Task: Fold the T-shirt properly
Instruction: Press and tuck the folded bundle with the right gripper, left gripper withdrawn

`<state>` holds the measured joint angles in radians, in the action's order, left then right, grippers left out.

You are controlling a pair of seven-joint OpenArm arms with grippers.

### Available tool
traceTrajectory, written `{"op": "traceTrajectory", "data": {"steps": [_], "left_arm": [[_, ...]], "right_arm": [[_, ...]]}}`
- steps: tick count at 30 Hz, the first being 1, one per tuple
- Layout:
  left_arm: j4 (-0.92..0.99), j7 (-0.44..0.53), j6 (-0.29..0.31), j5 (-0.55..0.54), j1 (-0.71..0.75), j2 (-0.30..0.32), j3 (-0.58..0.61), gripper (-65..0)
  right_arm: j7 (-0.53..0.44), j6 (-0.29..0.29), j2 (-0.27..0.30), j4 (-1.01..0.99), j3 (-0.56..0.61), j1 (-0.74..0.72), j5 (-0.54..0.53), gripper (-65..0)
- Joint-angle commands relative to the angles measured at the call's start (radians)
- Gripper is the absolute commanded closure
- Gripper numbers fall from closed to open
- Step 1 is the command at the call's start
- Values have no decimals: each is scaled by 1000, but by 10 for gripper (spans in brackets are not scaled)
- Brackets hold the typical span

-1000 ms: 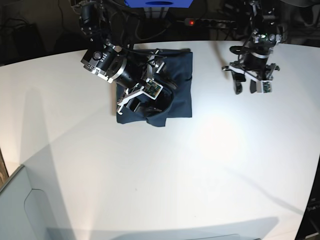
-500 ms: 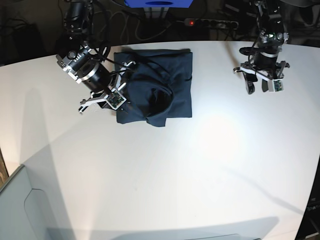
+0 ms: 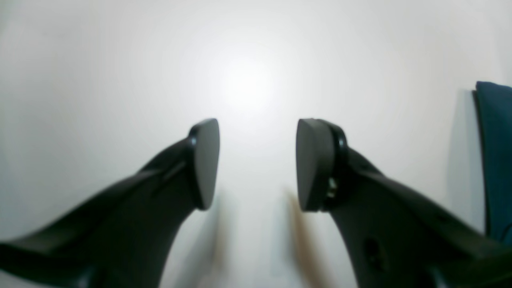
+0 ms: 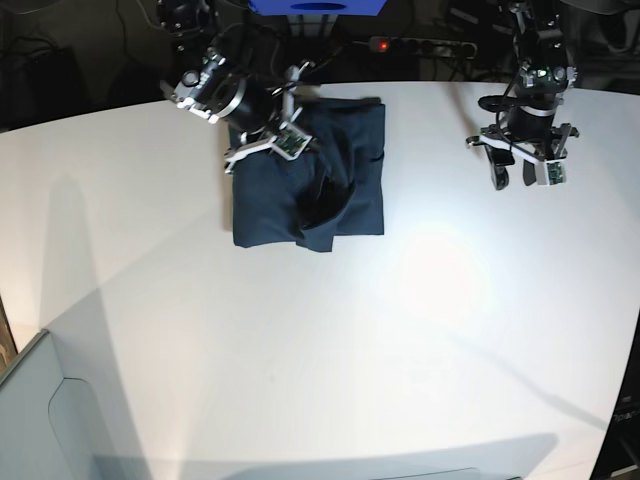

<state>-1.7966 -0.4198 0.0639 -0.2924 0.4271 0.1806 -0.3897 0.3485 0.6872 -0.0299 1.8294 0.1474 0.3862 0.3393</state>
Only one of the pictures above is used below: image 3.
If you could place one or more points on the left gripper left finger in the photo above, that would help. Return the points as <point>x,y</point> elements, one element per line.
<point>121,237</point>

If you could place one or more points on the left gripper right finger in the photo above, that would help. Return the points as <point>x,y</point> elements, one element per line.
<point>395,236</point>

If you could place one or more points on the dark blue T-shirt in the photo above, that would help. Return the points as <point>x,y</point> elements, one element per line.
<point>493,104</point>

